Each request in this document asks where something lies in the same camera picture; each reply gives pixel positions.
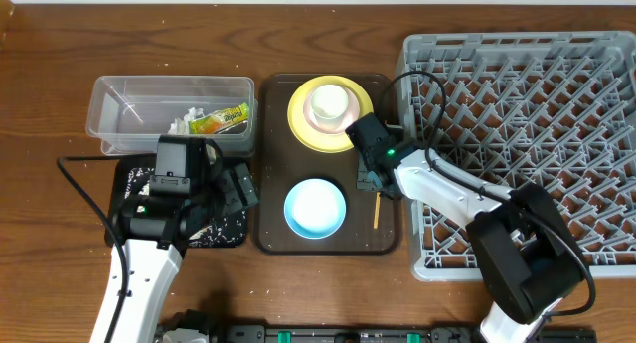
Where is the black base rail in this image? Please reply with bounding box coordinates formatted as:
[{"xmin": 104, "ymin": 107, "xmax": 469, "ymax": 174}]
[{"xmin": 153, "ymin": 324, "xmax": 597, "ymax": 343}]

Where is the green snack wrapper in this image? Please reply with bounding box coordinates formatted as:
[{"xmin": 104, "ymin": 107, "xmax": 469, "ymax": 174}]
[{"xmin": 188, "ymin": 102, "xmax": 249, "ymax": 135}]

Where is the blue bowl with rice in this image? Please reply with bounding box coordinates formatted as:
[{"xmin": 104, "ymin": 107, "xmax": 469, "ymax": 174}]
[{"xmin": 283, "ymin": 178, "xmax": 347, "ymax": 240}]

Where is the white tissue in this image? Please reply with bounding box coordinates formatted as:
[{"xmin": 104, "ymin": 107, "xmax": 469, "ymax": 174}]
[{"xmin": 168, "ymin": 107, "xmax": 204, "ymax": 135}]

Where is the spilled rice pile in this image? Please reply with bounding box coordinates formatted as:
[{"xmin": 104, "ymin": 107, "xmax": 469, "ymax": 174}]
[{"xmin": 118, "ymin": 167, "xmax": 248, "ymax": 249}]

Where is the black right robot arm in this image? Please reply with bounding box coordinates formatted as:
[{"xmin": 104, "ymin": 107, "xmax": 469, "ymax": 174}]
[{"xmin": 353, "ymin": 137, "xmax": 596, "ymax": 342}]

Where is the cream cup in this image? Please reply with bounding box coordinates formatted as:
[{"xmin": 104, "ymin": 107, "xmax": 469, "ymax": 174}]
[{"xmin": 311, "ymin": 85, "xmax": 349, "ymax": 129}]

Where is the yellow plate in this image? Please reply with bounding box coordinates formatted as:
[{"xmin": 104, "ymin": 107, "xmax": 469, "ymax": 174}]
[{"xmin": 287, "ymin": 75, "xmax": 374, "ymax": 154}]

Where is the brown serving tray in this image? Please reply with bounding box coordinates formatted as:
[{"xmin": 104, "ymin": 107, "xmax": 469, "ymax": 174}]
[{"xmin": 252, "ymin": 73, "xmax": 401, "ymax": 256}]

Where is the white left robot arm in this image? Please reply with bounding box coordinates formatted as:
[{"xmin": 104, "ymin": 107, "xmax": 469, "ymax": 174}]
[{"xmin": 90, "ymin": 160, "xmax": 258, "ymax": 342}]

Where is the grey dishwasher rack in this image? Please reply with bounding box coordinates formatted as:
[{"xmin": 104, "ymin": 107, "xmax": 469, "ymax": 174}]
[{"xmin": 396, "ymin": 31, "xmax": 635, "ymax": 278}]

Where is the pink bowl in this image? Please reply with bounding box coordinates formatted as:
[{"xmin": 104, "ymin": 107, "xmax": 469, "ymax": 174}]
[{"xmin": 303, "ymin": 86, "xmax": 361, "ymax": 134}]

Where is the clear plastic bin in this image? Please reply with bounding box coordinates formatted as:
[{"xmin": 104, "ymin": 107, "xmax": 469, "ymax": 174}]
[{"xmin": 85, "ymin": 76, "xmax": 258, "ymax": 157}]

